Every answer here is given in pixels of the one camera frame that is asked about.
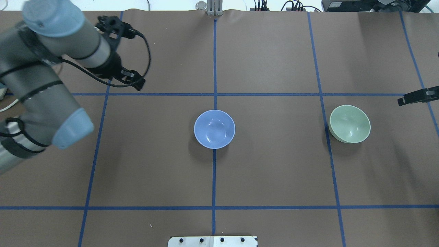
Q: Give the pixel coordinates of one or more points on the aluminium frame post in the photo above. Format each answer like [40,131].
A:
[214,7]

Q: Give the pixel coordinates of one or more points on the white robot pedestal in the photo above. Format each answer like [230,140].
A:
[213,241]

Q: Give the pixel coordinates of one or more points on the green bowl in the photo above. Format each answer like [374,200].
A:
[349,124]

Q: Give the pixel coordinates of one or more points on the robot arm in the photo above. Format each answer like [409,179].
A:
[53,32]

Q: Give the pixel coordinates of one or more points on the blue bowl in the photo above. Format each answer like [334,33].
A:
[214,129]

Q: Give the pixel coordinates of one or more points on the black laptop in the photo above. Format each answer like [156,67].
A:
[414,6]

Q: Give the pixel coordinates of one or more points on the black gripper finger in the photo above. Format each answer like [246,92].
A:
[420,96]

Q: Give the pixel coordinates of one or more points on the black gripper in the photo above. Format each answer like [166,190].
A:
[111,67]

